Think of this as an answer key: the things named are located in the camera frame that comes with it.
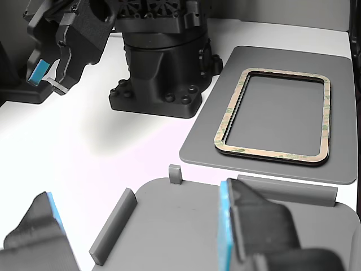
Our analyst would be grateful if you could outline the gray ridged frame holder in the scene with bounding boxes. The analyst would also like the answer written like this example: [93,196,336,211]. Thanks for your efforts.
[89,163,361,271]

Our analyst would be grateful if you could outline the flat gray plate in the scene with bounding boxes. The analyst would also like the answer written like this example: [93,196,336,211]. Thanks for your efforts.
[179,45,358,186]

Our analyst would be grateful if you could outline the black textured gripper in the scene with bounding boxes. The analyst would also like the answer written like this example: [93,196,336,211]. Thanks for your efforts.
[26,0,117,104]

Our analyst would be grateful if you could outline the stacked rectangular frame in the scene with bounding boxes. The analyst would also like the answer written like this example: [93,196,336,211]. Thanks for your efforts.
[215,69,331,168]

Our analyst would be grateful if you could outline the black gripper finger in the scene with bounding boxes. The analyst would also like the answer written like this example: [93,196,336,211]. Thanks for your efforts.
[0,191,81,271]
[216,177,346,271]

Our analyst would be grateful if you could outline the tan rectangular adhesive frame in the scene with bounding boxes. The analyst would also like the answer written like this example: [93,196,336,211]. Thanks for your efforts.
[213,67,331,161]

